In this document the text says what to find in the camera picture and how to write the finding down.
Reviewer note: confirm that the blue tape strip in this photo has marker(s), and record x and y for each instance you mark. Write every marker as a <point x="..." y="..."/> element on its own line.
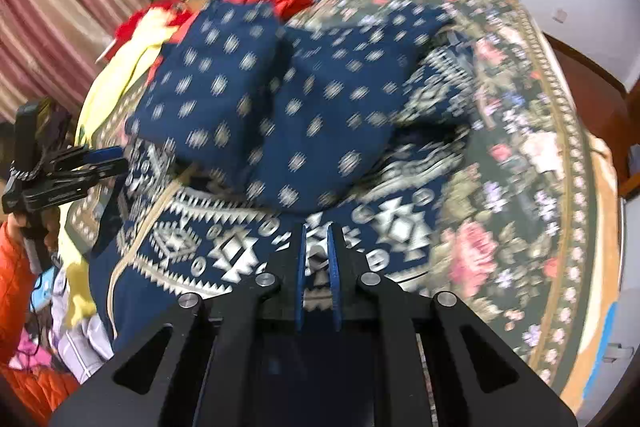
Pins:
<point x="606" y="337"/>

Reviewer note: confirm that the tan bed base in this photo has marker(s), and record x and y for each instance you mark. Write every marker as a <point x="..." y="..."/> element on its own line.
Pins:
<point x="602" y="227"/>

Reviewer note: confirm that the pink cloth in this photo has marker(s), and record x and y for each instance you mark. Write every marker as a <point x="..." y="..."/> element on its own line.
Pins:
<point x="27" y="352"/>

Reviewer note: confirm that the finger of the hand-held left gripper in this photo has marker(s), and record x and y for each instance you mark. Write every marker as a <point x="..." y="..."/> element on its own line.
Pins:
<point x="100" y="169"/>
<point x="95" y="153"/>

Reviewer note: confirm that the white striped cloth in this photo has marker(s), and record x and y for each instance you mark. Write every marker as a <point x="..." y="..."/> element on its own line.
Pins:
<point x="82" y="342"/>

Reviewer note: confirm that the person's left hand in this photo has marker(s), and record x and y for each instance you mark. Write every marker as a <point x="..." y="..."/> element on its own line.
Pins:
<point x="52" y="239"/>

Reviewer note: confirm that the striped maroon curtain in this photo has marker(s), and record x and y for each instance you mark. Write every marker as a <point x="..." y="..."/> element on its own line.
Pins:
<point x="60" y="7"/>

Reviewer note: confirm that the yellow garment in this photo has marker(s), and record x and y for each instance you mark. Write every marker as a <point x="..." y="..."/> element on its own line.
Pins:
<point x="120" y="72"/>

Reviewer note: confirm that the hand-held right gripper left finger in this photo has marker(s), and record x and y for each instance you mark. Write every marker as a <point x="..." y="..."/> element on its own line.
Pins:
<point x="300" y="267"/>

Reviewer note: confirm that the person's orange jacket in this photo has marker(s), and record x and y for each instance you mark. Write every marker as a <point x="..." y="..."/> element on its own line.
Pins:
<point x="35" y="392"/>

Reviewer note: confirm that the white wall outlet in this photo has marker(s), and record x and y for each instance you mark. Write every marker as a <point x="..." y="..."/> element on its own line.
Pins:
<point x="560" y="15"/>

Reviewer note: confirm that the navy patterned garment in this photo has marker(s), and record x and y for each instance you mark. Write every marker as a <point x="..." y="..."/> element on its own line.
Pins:
<point x="280" y="107"/>

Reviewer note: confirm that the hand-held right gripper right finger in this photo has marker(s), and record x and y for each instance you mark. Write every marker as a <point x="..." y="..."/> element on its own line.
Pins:
<point x="334" y="267"/>

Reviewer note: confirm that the floral bed blanket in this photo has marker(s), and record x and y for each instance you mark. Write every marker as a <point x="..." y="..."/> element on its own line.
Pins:
<point x="500" y="157"/>

